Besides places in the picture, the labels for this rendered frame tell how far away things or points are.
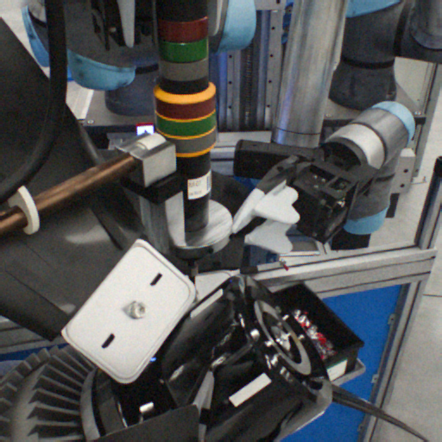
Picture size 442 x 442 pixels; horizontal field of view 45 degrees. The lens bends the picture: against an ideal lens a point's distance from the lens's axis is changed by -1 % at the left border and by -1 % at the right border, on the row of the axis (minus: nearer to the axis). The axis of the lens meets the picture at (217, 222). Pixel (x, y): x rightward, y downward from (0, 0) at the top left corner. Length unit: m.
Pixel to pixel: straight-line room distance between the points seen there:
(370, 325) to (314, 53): 0.65
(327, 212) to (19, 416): 0.38
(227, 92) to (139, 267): 0.90
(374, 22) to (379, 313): 0.60
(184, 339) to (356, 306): 0.81
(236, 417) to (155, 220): 0.15
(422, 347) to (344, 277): 1.10
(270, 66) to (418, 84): 1.61
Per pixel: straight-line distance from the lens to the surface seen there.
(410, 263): 1.13
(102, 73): 0.63
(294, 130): 0.82
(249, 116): 1.32
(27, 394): 0.46
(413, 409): 1.95
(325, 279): 1.05
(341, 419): 1.51
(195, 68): 0.36
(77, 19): 0.61
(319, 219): 0.63
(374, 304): 1.19
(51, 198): 0.33
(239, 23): 0.65
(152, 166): 0.36
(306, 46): 0.81
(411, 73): 2.74
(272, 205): 0.59
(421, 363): 2.08
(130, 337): 0.39
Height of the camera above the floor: 1.53
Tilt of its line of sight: 37 degrees down
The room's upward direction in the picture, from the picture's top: straight up
